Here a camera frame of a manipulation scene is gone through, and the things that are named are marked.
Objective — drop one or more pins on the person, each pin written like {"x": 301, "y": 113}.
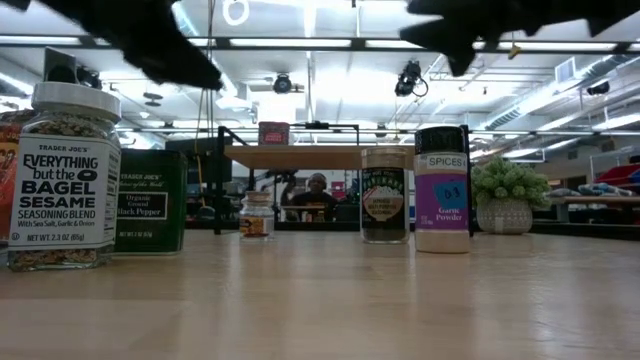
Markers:
{"x": 315, "y": 197}

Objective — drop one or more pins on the black metal rig frame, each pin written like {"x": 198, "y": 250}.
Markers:
{"x": 360, "y": 44}

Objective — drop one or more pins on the background robot station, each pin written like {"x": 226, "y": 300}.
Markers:
{"x": 280, "y": 180}

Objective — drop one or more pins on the pile of cloths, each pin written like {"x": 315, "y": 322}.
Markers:
{"x": 595, "y": 189}

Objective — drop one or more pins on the background wooden table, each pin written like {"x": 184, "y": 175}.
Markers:
{"x": 600, "y": 200}

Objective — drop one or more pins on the green succulent in white pot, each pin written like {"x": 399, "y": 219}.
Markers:
{"x": 505, "y": 190}

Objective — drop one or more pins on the red-lidded patterned spice box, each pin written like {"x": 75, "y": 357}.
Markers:
{"x": 273, "y": 134}

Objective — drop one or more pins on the black monitor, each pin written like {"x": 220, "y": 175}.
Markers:
{"x": 210, "y": 160}

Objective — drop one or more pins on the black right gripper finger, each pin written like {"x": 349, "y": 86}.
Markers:
{"x": 445, "y": 27}
{"x": 461, "y": 59}

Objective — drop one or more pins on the red and blue bag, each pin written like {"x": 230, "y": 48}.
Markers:
{"x": 620, "y": 175}

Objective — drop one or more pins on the yellow hook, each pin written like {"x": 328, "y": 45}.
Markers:
{"x": 514, "y": 51}

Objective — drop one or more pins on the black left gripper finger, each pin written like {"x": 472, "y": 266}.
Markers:
{"x": 180, "y": 60}

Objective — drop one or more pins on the orange taco seasoning packet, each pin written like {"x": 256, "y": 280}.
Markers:
{"x": 7, "y": 165}

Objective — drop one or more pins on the white-lidded bagel seasoning jar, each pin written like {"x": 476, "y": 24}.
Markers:
{"x": 65, "y": 200}

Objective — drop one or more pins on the black-lidded garlic powder shaker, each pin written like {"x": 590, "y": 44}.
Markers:
{"x": 441, "y": 200}

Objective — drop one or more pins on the small cork-lidded saffron jar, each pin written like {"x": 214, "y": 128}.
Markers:
{"x": 256, "y": 220}

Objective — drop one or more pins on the green black pepper tin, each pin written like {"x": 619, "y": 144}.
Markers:
{"x": 150, "y": 210}

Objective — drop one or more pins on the wooden shelf riser black legs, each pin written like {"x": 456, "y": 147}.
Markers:
{"x": 310, "y": 156}

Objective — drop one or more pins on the tan-lidded seasoning jar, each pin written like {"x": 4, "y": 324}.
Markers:
{"x": 385, "y": 200}

